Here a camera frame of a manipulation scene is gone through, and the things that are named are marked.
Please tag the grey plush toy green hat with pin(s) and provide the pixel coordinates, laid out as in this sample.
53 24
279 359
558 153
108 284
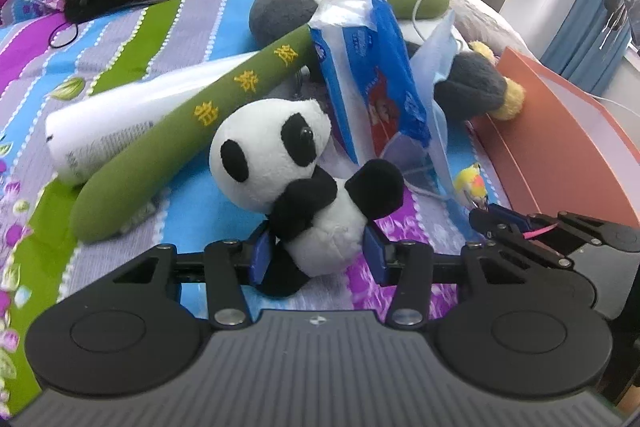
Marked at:
280 12

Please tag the white tube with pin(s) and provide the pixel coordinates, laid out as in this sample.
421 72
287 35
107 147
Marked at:
115 127

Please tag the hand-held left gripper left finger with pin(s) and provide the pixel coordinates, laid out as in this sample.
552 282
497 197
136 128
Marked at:
260 257

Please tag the orange cardboard box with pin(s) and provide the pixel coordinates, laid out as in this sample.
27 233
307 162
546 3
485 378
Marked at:
560 142

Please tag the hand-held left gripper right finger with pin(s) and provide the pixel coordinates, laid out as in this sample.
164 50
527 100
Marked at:
376 257

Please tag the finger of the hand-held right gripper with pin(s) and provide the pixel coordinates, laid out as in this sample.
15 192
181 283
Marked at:
510 217
520 244

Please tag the green plush stick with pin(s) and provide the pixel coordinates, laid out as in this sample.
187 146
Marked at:
200 117

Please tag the panda plush toy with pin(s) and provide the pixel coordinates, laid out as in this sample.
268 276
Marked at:
295 187

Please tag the striped floral bed sheet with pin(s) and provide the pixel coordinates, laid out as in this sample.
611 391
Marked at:
75 82

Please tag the blue plastic packet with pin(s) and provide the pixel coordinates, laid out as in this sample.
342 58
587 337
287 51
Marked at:
370 67

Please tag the small yellow toy pink ribbon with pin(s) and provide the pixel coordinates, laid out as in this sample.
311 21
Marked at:
472 184

